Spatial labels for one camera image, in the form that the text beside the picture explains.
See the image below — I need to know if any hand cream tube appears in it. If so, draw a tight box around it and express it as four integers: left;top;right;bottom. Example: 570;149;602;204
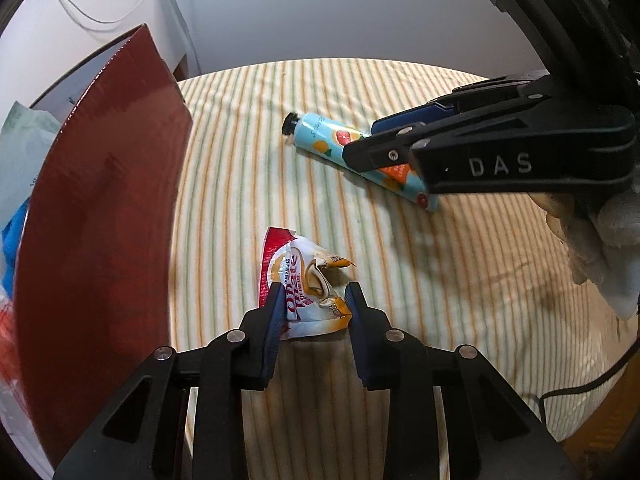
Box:
281;112;437;211

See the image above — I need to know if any snack wrapper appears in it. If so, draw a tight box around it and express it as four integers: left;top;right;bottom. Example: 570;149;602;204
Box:
259;226;352;340

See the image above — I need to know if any pink plastic bag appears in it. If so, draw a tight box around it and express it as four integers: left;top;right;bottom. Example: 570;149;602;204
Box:
1;289;30;439

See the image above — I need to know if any blue towel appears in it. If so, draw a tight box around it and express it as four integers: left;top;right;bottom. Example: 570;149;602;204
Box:
1;200;29;299

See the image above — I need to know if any right white gloved hand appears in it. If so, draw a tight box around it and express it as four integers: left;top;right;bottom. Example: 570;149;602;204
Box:
529;171;639;320

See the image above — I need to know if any red cardboard box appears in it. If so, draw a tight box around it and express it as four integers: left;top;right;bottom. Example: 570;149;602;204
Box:
13;25;192;465

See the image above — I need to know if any striped bed sheet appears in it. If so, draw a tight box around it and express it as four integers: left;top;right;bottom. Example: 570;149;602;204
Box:
169;58;638;479

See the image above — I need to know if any green tissue pack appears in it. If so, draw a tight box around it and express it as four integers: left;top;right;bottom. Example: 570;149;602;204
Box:
0;102;61;228

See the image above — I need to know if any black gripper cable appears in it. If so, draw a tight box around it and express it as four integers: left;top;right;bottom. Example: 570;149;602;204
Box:
534;334;640;424

